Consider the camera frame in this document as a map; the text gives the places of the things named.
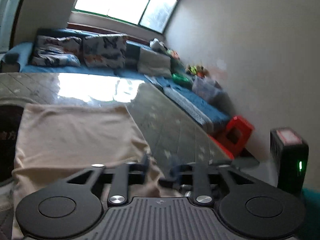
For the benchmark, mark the grey pillow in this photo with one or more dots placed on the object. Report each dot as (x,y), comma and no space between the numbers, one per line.
(153,61)

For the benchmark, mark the round black induction cooktop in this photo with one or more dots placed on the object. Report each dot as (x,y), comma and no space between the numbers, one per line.
(8,140)

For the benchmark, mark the beige cloth garment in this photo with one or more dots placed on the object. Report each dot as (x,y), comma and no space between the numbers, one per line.
(75,137)

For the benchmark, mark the pile of colourful toys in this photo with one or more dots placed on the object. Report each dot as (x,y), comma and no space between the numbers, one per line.
(197,70)

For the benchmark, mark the teal sofa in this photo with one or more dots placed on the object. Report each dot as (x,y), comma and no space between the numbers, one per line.
(195,100)

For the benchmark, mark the clear plastic bag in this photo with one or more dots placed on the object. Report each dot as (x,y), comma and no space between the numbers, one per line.
(206,90)

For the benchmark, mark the butterfly print cushion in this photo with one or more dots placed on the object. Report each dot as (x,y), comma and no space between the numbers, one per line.
(55,52)
(105,51)

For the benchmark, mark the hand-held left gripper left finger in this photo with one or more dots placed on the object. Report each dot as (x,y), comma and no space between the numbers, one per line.
(120,177)

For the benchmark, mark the green plastic item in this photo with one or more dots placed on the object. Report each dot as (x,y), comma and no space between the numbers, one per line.
(180,79)

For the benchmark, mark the black white plush toy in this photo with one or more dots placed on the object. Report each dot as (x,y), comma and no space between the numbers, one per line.
(157,45)

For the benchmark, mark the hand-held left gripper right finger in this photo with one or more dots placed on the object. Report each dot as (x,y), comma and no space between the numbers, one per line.
(201,177)

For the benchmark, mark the red plastic stool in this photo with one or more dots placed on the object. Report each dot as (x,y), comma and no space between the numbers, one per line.
(235,135)

